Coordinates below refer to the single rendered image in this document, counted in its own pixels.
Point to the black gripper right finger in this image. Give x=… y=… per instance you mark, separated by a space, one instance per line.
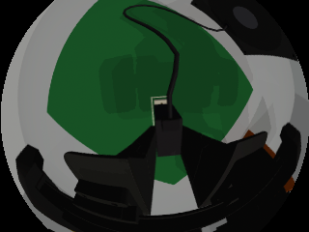
x=208 y=161

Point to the black cable with plug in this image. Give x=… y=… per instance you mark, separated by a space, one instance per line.
x=168 y=122

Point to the green circuit board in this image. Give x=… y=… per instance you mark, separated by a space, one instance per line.
x=112 y=71

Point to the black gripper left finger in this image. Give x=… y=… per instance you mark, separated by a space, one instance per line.
x=133 y=168

